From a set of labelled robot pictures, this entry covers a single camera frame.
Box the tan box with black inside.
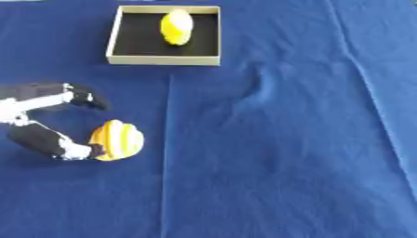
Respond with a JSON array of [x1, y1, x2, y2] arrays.
[[104, 5, 223, 67]]

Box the yellow orange striped toy fruit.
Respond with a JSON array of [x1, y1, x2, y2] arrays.
[[87, 119, 147, 162]]

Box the yellow toy lemon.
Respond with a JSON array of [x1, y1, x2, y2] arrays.
[[159, 8, 195, 46]]

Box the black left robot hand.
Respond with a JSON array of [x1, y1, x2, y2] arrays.
[[0, 81, 114, 162]]

